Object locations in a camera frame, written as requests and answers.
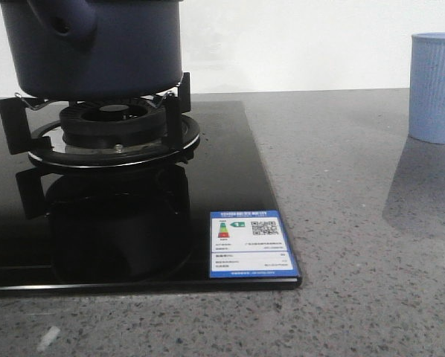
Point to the dark blue cooking pot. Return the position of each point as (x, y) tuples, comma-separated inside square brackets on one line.
[(94, 50)]

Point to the black glass gas cooktop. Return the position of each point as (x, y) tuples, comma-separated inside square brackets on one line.
[(148, 230)]

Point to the black pot support grate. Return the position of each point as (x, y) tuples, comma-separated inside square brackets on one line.
[(45, 145)]

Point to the black gas burner head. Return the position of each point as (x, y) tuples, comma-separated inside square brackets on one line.
[(104, 124)]

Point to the blue energy label sticker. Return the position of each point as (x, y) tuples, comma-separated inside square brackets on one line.
[(249, 244)]

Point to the light blue ribbed cup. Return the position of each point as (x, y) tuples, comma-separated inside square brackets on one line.
[(427, 88)]

